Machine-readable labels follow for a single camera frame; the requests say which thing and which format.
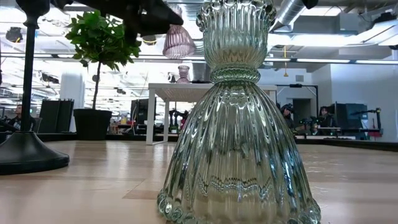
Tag yellow hanging cord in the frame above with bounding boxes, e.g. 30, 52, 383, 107
282, 45, 289, 78

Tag white perforated metal shelf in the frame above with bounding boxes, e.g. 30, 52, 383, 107
146, 82, 278, 146

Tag black metal candlestick holder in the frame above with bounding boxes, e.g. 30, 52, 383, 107
0, 0, 70, 175

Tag black ceiling fixture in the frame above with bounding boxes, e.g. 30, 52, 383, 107
5, 26, 24, 44

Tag green artificial plant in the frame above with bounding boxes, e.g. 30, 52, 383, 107
64, 9, 142, 110

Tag dark background monitor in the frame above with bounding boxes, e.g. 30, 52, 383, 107
130, 98, 149, 126

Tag silver ventilation duct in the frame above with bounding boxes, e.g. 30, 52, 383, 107
269, 0, 308, 32

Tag ceiling light strip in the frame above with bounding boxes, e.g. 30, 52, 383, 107
295, 58, 352, 64
354, 59, 398, 65

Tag person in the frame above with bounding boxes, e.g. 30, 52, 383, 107
313, 105, 335, 128
7, 104, 37, 131
279, 103, 296, 130

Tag black cabinets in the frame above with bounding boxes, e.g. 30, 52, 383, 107
39, 98, 75, 134

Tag black monitor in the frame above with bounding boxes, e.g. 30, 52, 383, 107
334, 103, 369, 129

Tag black metal frame stand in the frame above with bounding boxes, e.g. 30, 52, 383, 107
275, 83, 320, 108

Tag green ribbed glass candle holder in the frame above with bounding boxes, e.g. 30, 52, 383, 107
156, 0, 322, 224

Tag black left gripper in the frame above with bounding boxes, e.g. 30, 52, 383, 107
74, 0, 185, 46

